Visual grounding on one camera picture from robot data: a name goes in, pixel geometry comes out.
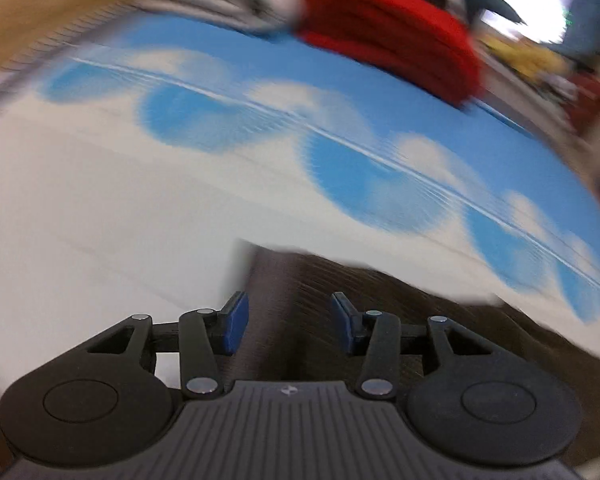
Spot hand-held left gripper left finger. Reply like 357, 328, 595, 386
87, 291, 251, 401

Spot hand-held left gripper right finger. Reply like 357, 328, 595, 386
330, 291, 497, 401

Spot brown corduroy pants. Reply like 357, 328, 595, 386
240, 240, 600, 466

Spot blue and white printed bedsheet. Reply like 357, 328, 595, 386
0, 2, 600, 411

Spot red folded blanket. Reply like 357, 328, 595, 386
297, 0, 485, 109

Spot yellow cloth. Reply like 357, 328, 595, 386
485, 35, 567, 83

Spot red cushion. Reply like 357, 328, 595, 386
562, 72, 600, 137

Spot wooden bed frame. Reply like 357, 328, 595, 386
0, 0, 143, 81

